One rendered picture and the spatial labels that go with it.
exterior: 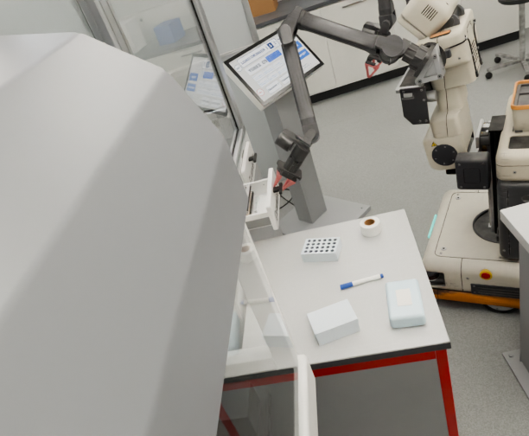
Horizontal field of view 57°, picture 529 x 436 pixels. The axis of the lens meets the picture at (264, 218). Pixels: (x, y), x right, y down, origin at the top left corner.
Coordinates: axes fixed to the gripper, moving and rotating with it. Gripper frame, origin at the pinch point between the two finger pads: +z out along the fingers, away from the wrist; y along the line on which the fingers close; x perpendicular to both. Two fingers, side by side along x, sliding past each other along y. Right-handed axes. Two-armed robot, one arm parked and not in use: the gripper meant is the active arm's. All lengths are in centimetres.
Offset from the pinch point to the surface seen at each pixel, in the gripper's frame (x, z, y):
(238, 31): -166, -3, 33
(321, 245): 29.3, -2.0, -16.1
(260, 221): 15.8, 8.0, 3.2
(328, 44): -299, 3, -50
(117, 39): 47, -43, 65
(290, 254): 26.1, 9.2, -10.0
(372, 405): 74, 14, -40
